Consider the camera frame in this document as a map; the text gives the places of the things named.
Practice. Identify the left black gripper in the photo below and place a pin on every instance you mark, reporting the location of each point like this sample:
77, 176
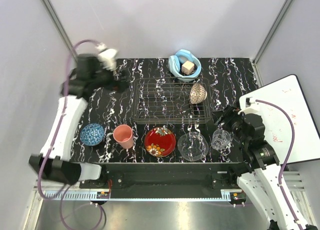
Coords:
122, 85

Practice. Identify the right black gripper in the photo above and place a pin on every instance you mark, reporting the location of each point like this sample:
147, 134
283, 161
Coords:
229, 113

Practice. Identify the brown patterned bowl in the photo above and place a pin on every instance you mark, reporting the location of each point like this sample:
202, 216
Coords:
197, 94

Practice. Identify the pink plastic cup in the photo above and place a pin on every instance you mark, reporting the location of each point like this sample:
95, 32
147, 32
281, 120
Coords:
123, 135

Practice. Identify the blue triangle patterned bowl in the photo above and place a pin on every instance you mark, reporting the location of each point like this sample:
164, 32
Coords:
92, 134

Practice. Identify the red floral plate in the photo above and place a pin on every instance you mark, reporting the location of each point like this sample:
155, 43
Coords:
160, 142

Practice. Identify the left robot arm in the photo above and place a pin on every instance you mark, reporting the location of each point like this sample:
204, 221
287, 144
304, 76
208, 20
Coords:
53, 161

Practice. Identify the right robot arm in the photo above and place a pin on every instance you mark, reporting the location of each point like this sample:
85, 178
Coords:
261, 179

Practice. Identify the clear glass mug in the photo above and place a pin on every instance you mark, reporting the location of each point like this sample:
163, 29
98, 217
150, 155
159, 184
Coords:
220, 139

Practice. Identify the clear glass plate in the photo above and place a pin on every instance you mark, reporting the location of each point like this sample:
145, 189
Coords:
193, 146

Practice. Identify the beige wooden cube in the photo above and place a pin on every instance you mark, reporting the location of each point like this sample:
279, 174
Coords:
188, 67

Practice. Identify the white whiteboard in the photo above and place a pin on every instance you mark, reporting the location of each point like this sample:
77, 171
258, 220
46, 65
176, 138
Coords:
287, 94

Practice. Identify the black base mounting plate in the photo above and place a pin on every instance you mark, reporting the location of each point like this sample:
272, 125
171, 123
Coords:
196, 181

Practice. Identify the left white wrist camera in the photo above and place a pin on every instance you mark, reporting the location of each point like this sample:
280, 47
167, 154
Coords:
107, 56

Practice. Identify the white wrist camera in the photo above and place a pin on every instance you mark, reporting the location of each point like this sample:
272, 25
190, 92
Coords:
251, 107
107, 56

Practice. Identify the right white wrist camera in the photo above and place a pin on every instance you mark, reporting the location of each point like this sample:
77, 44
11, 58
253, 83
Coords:
251, 107

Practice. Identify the grey wire dish rack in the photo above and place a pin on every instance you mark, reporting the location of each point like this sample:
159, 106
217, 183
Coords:
166, 100

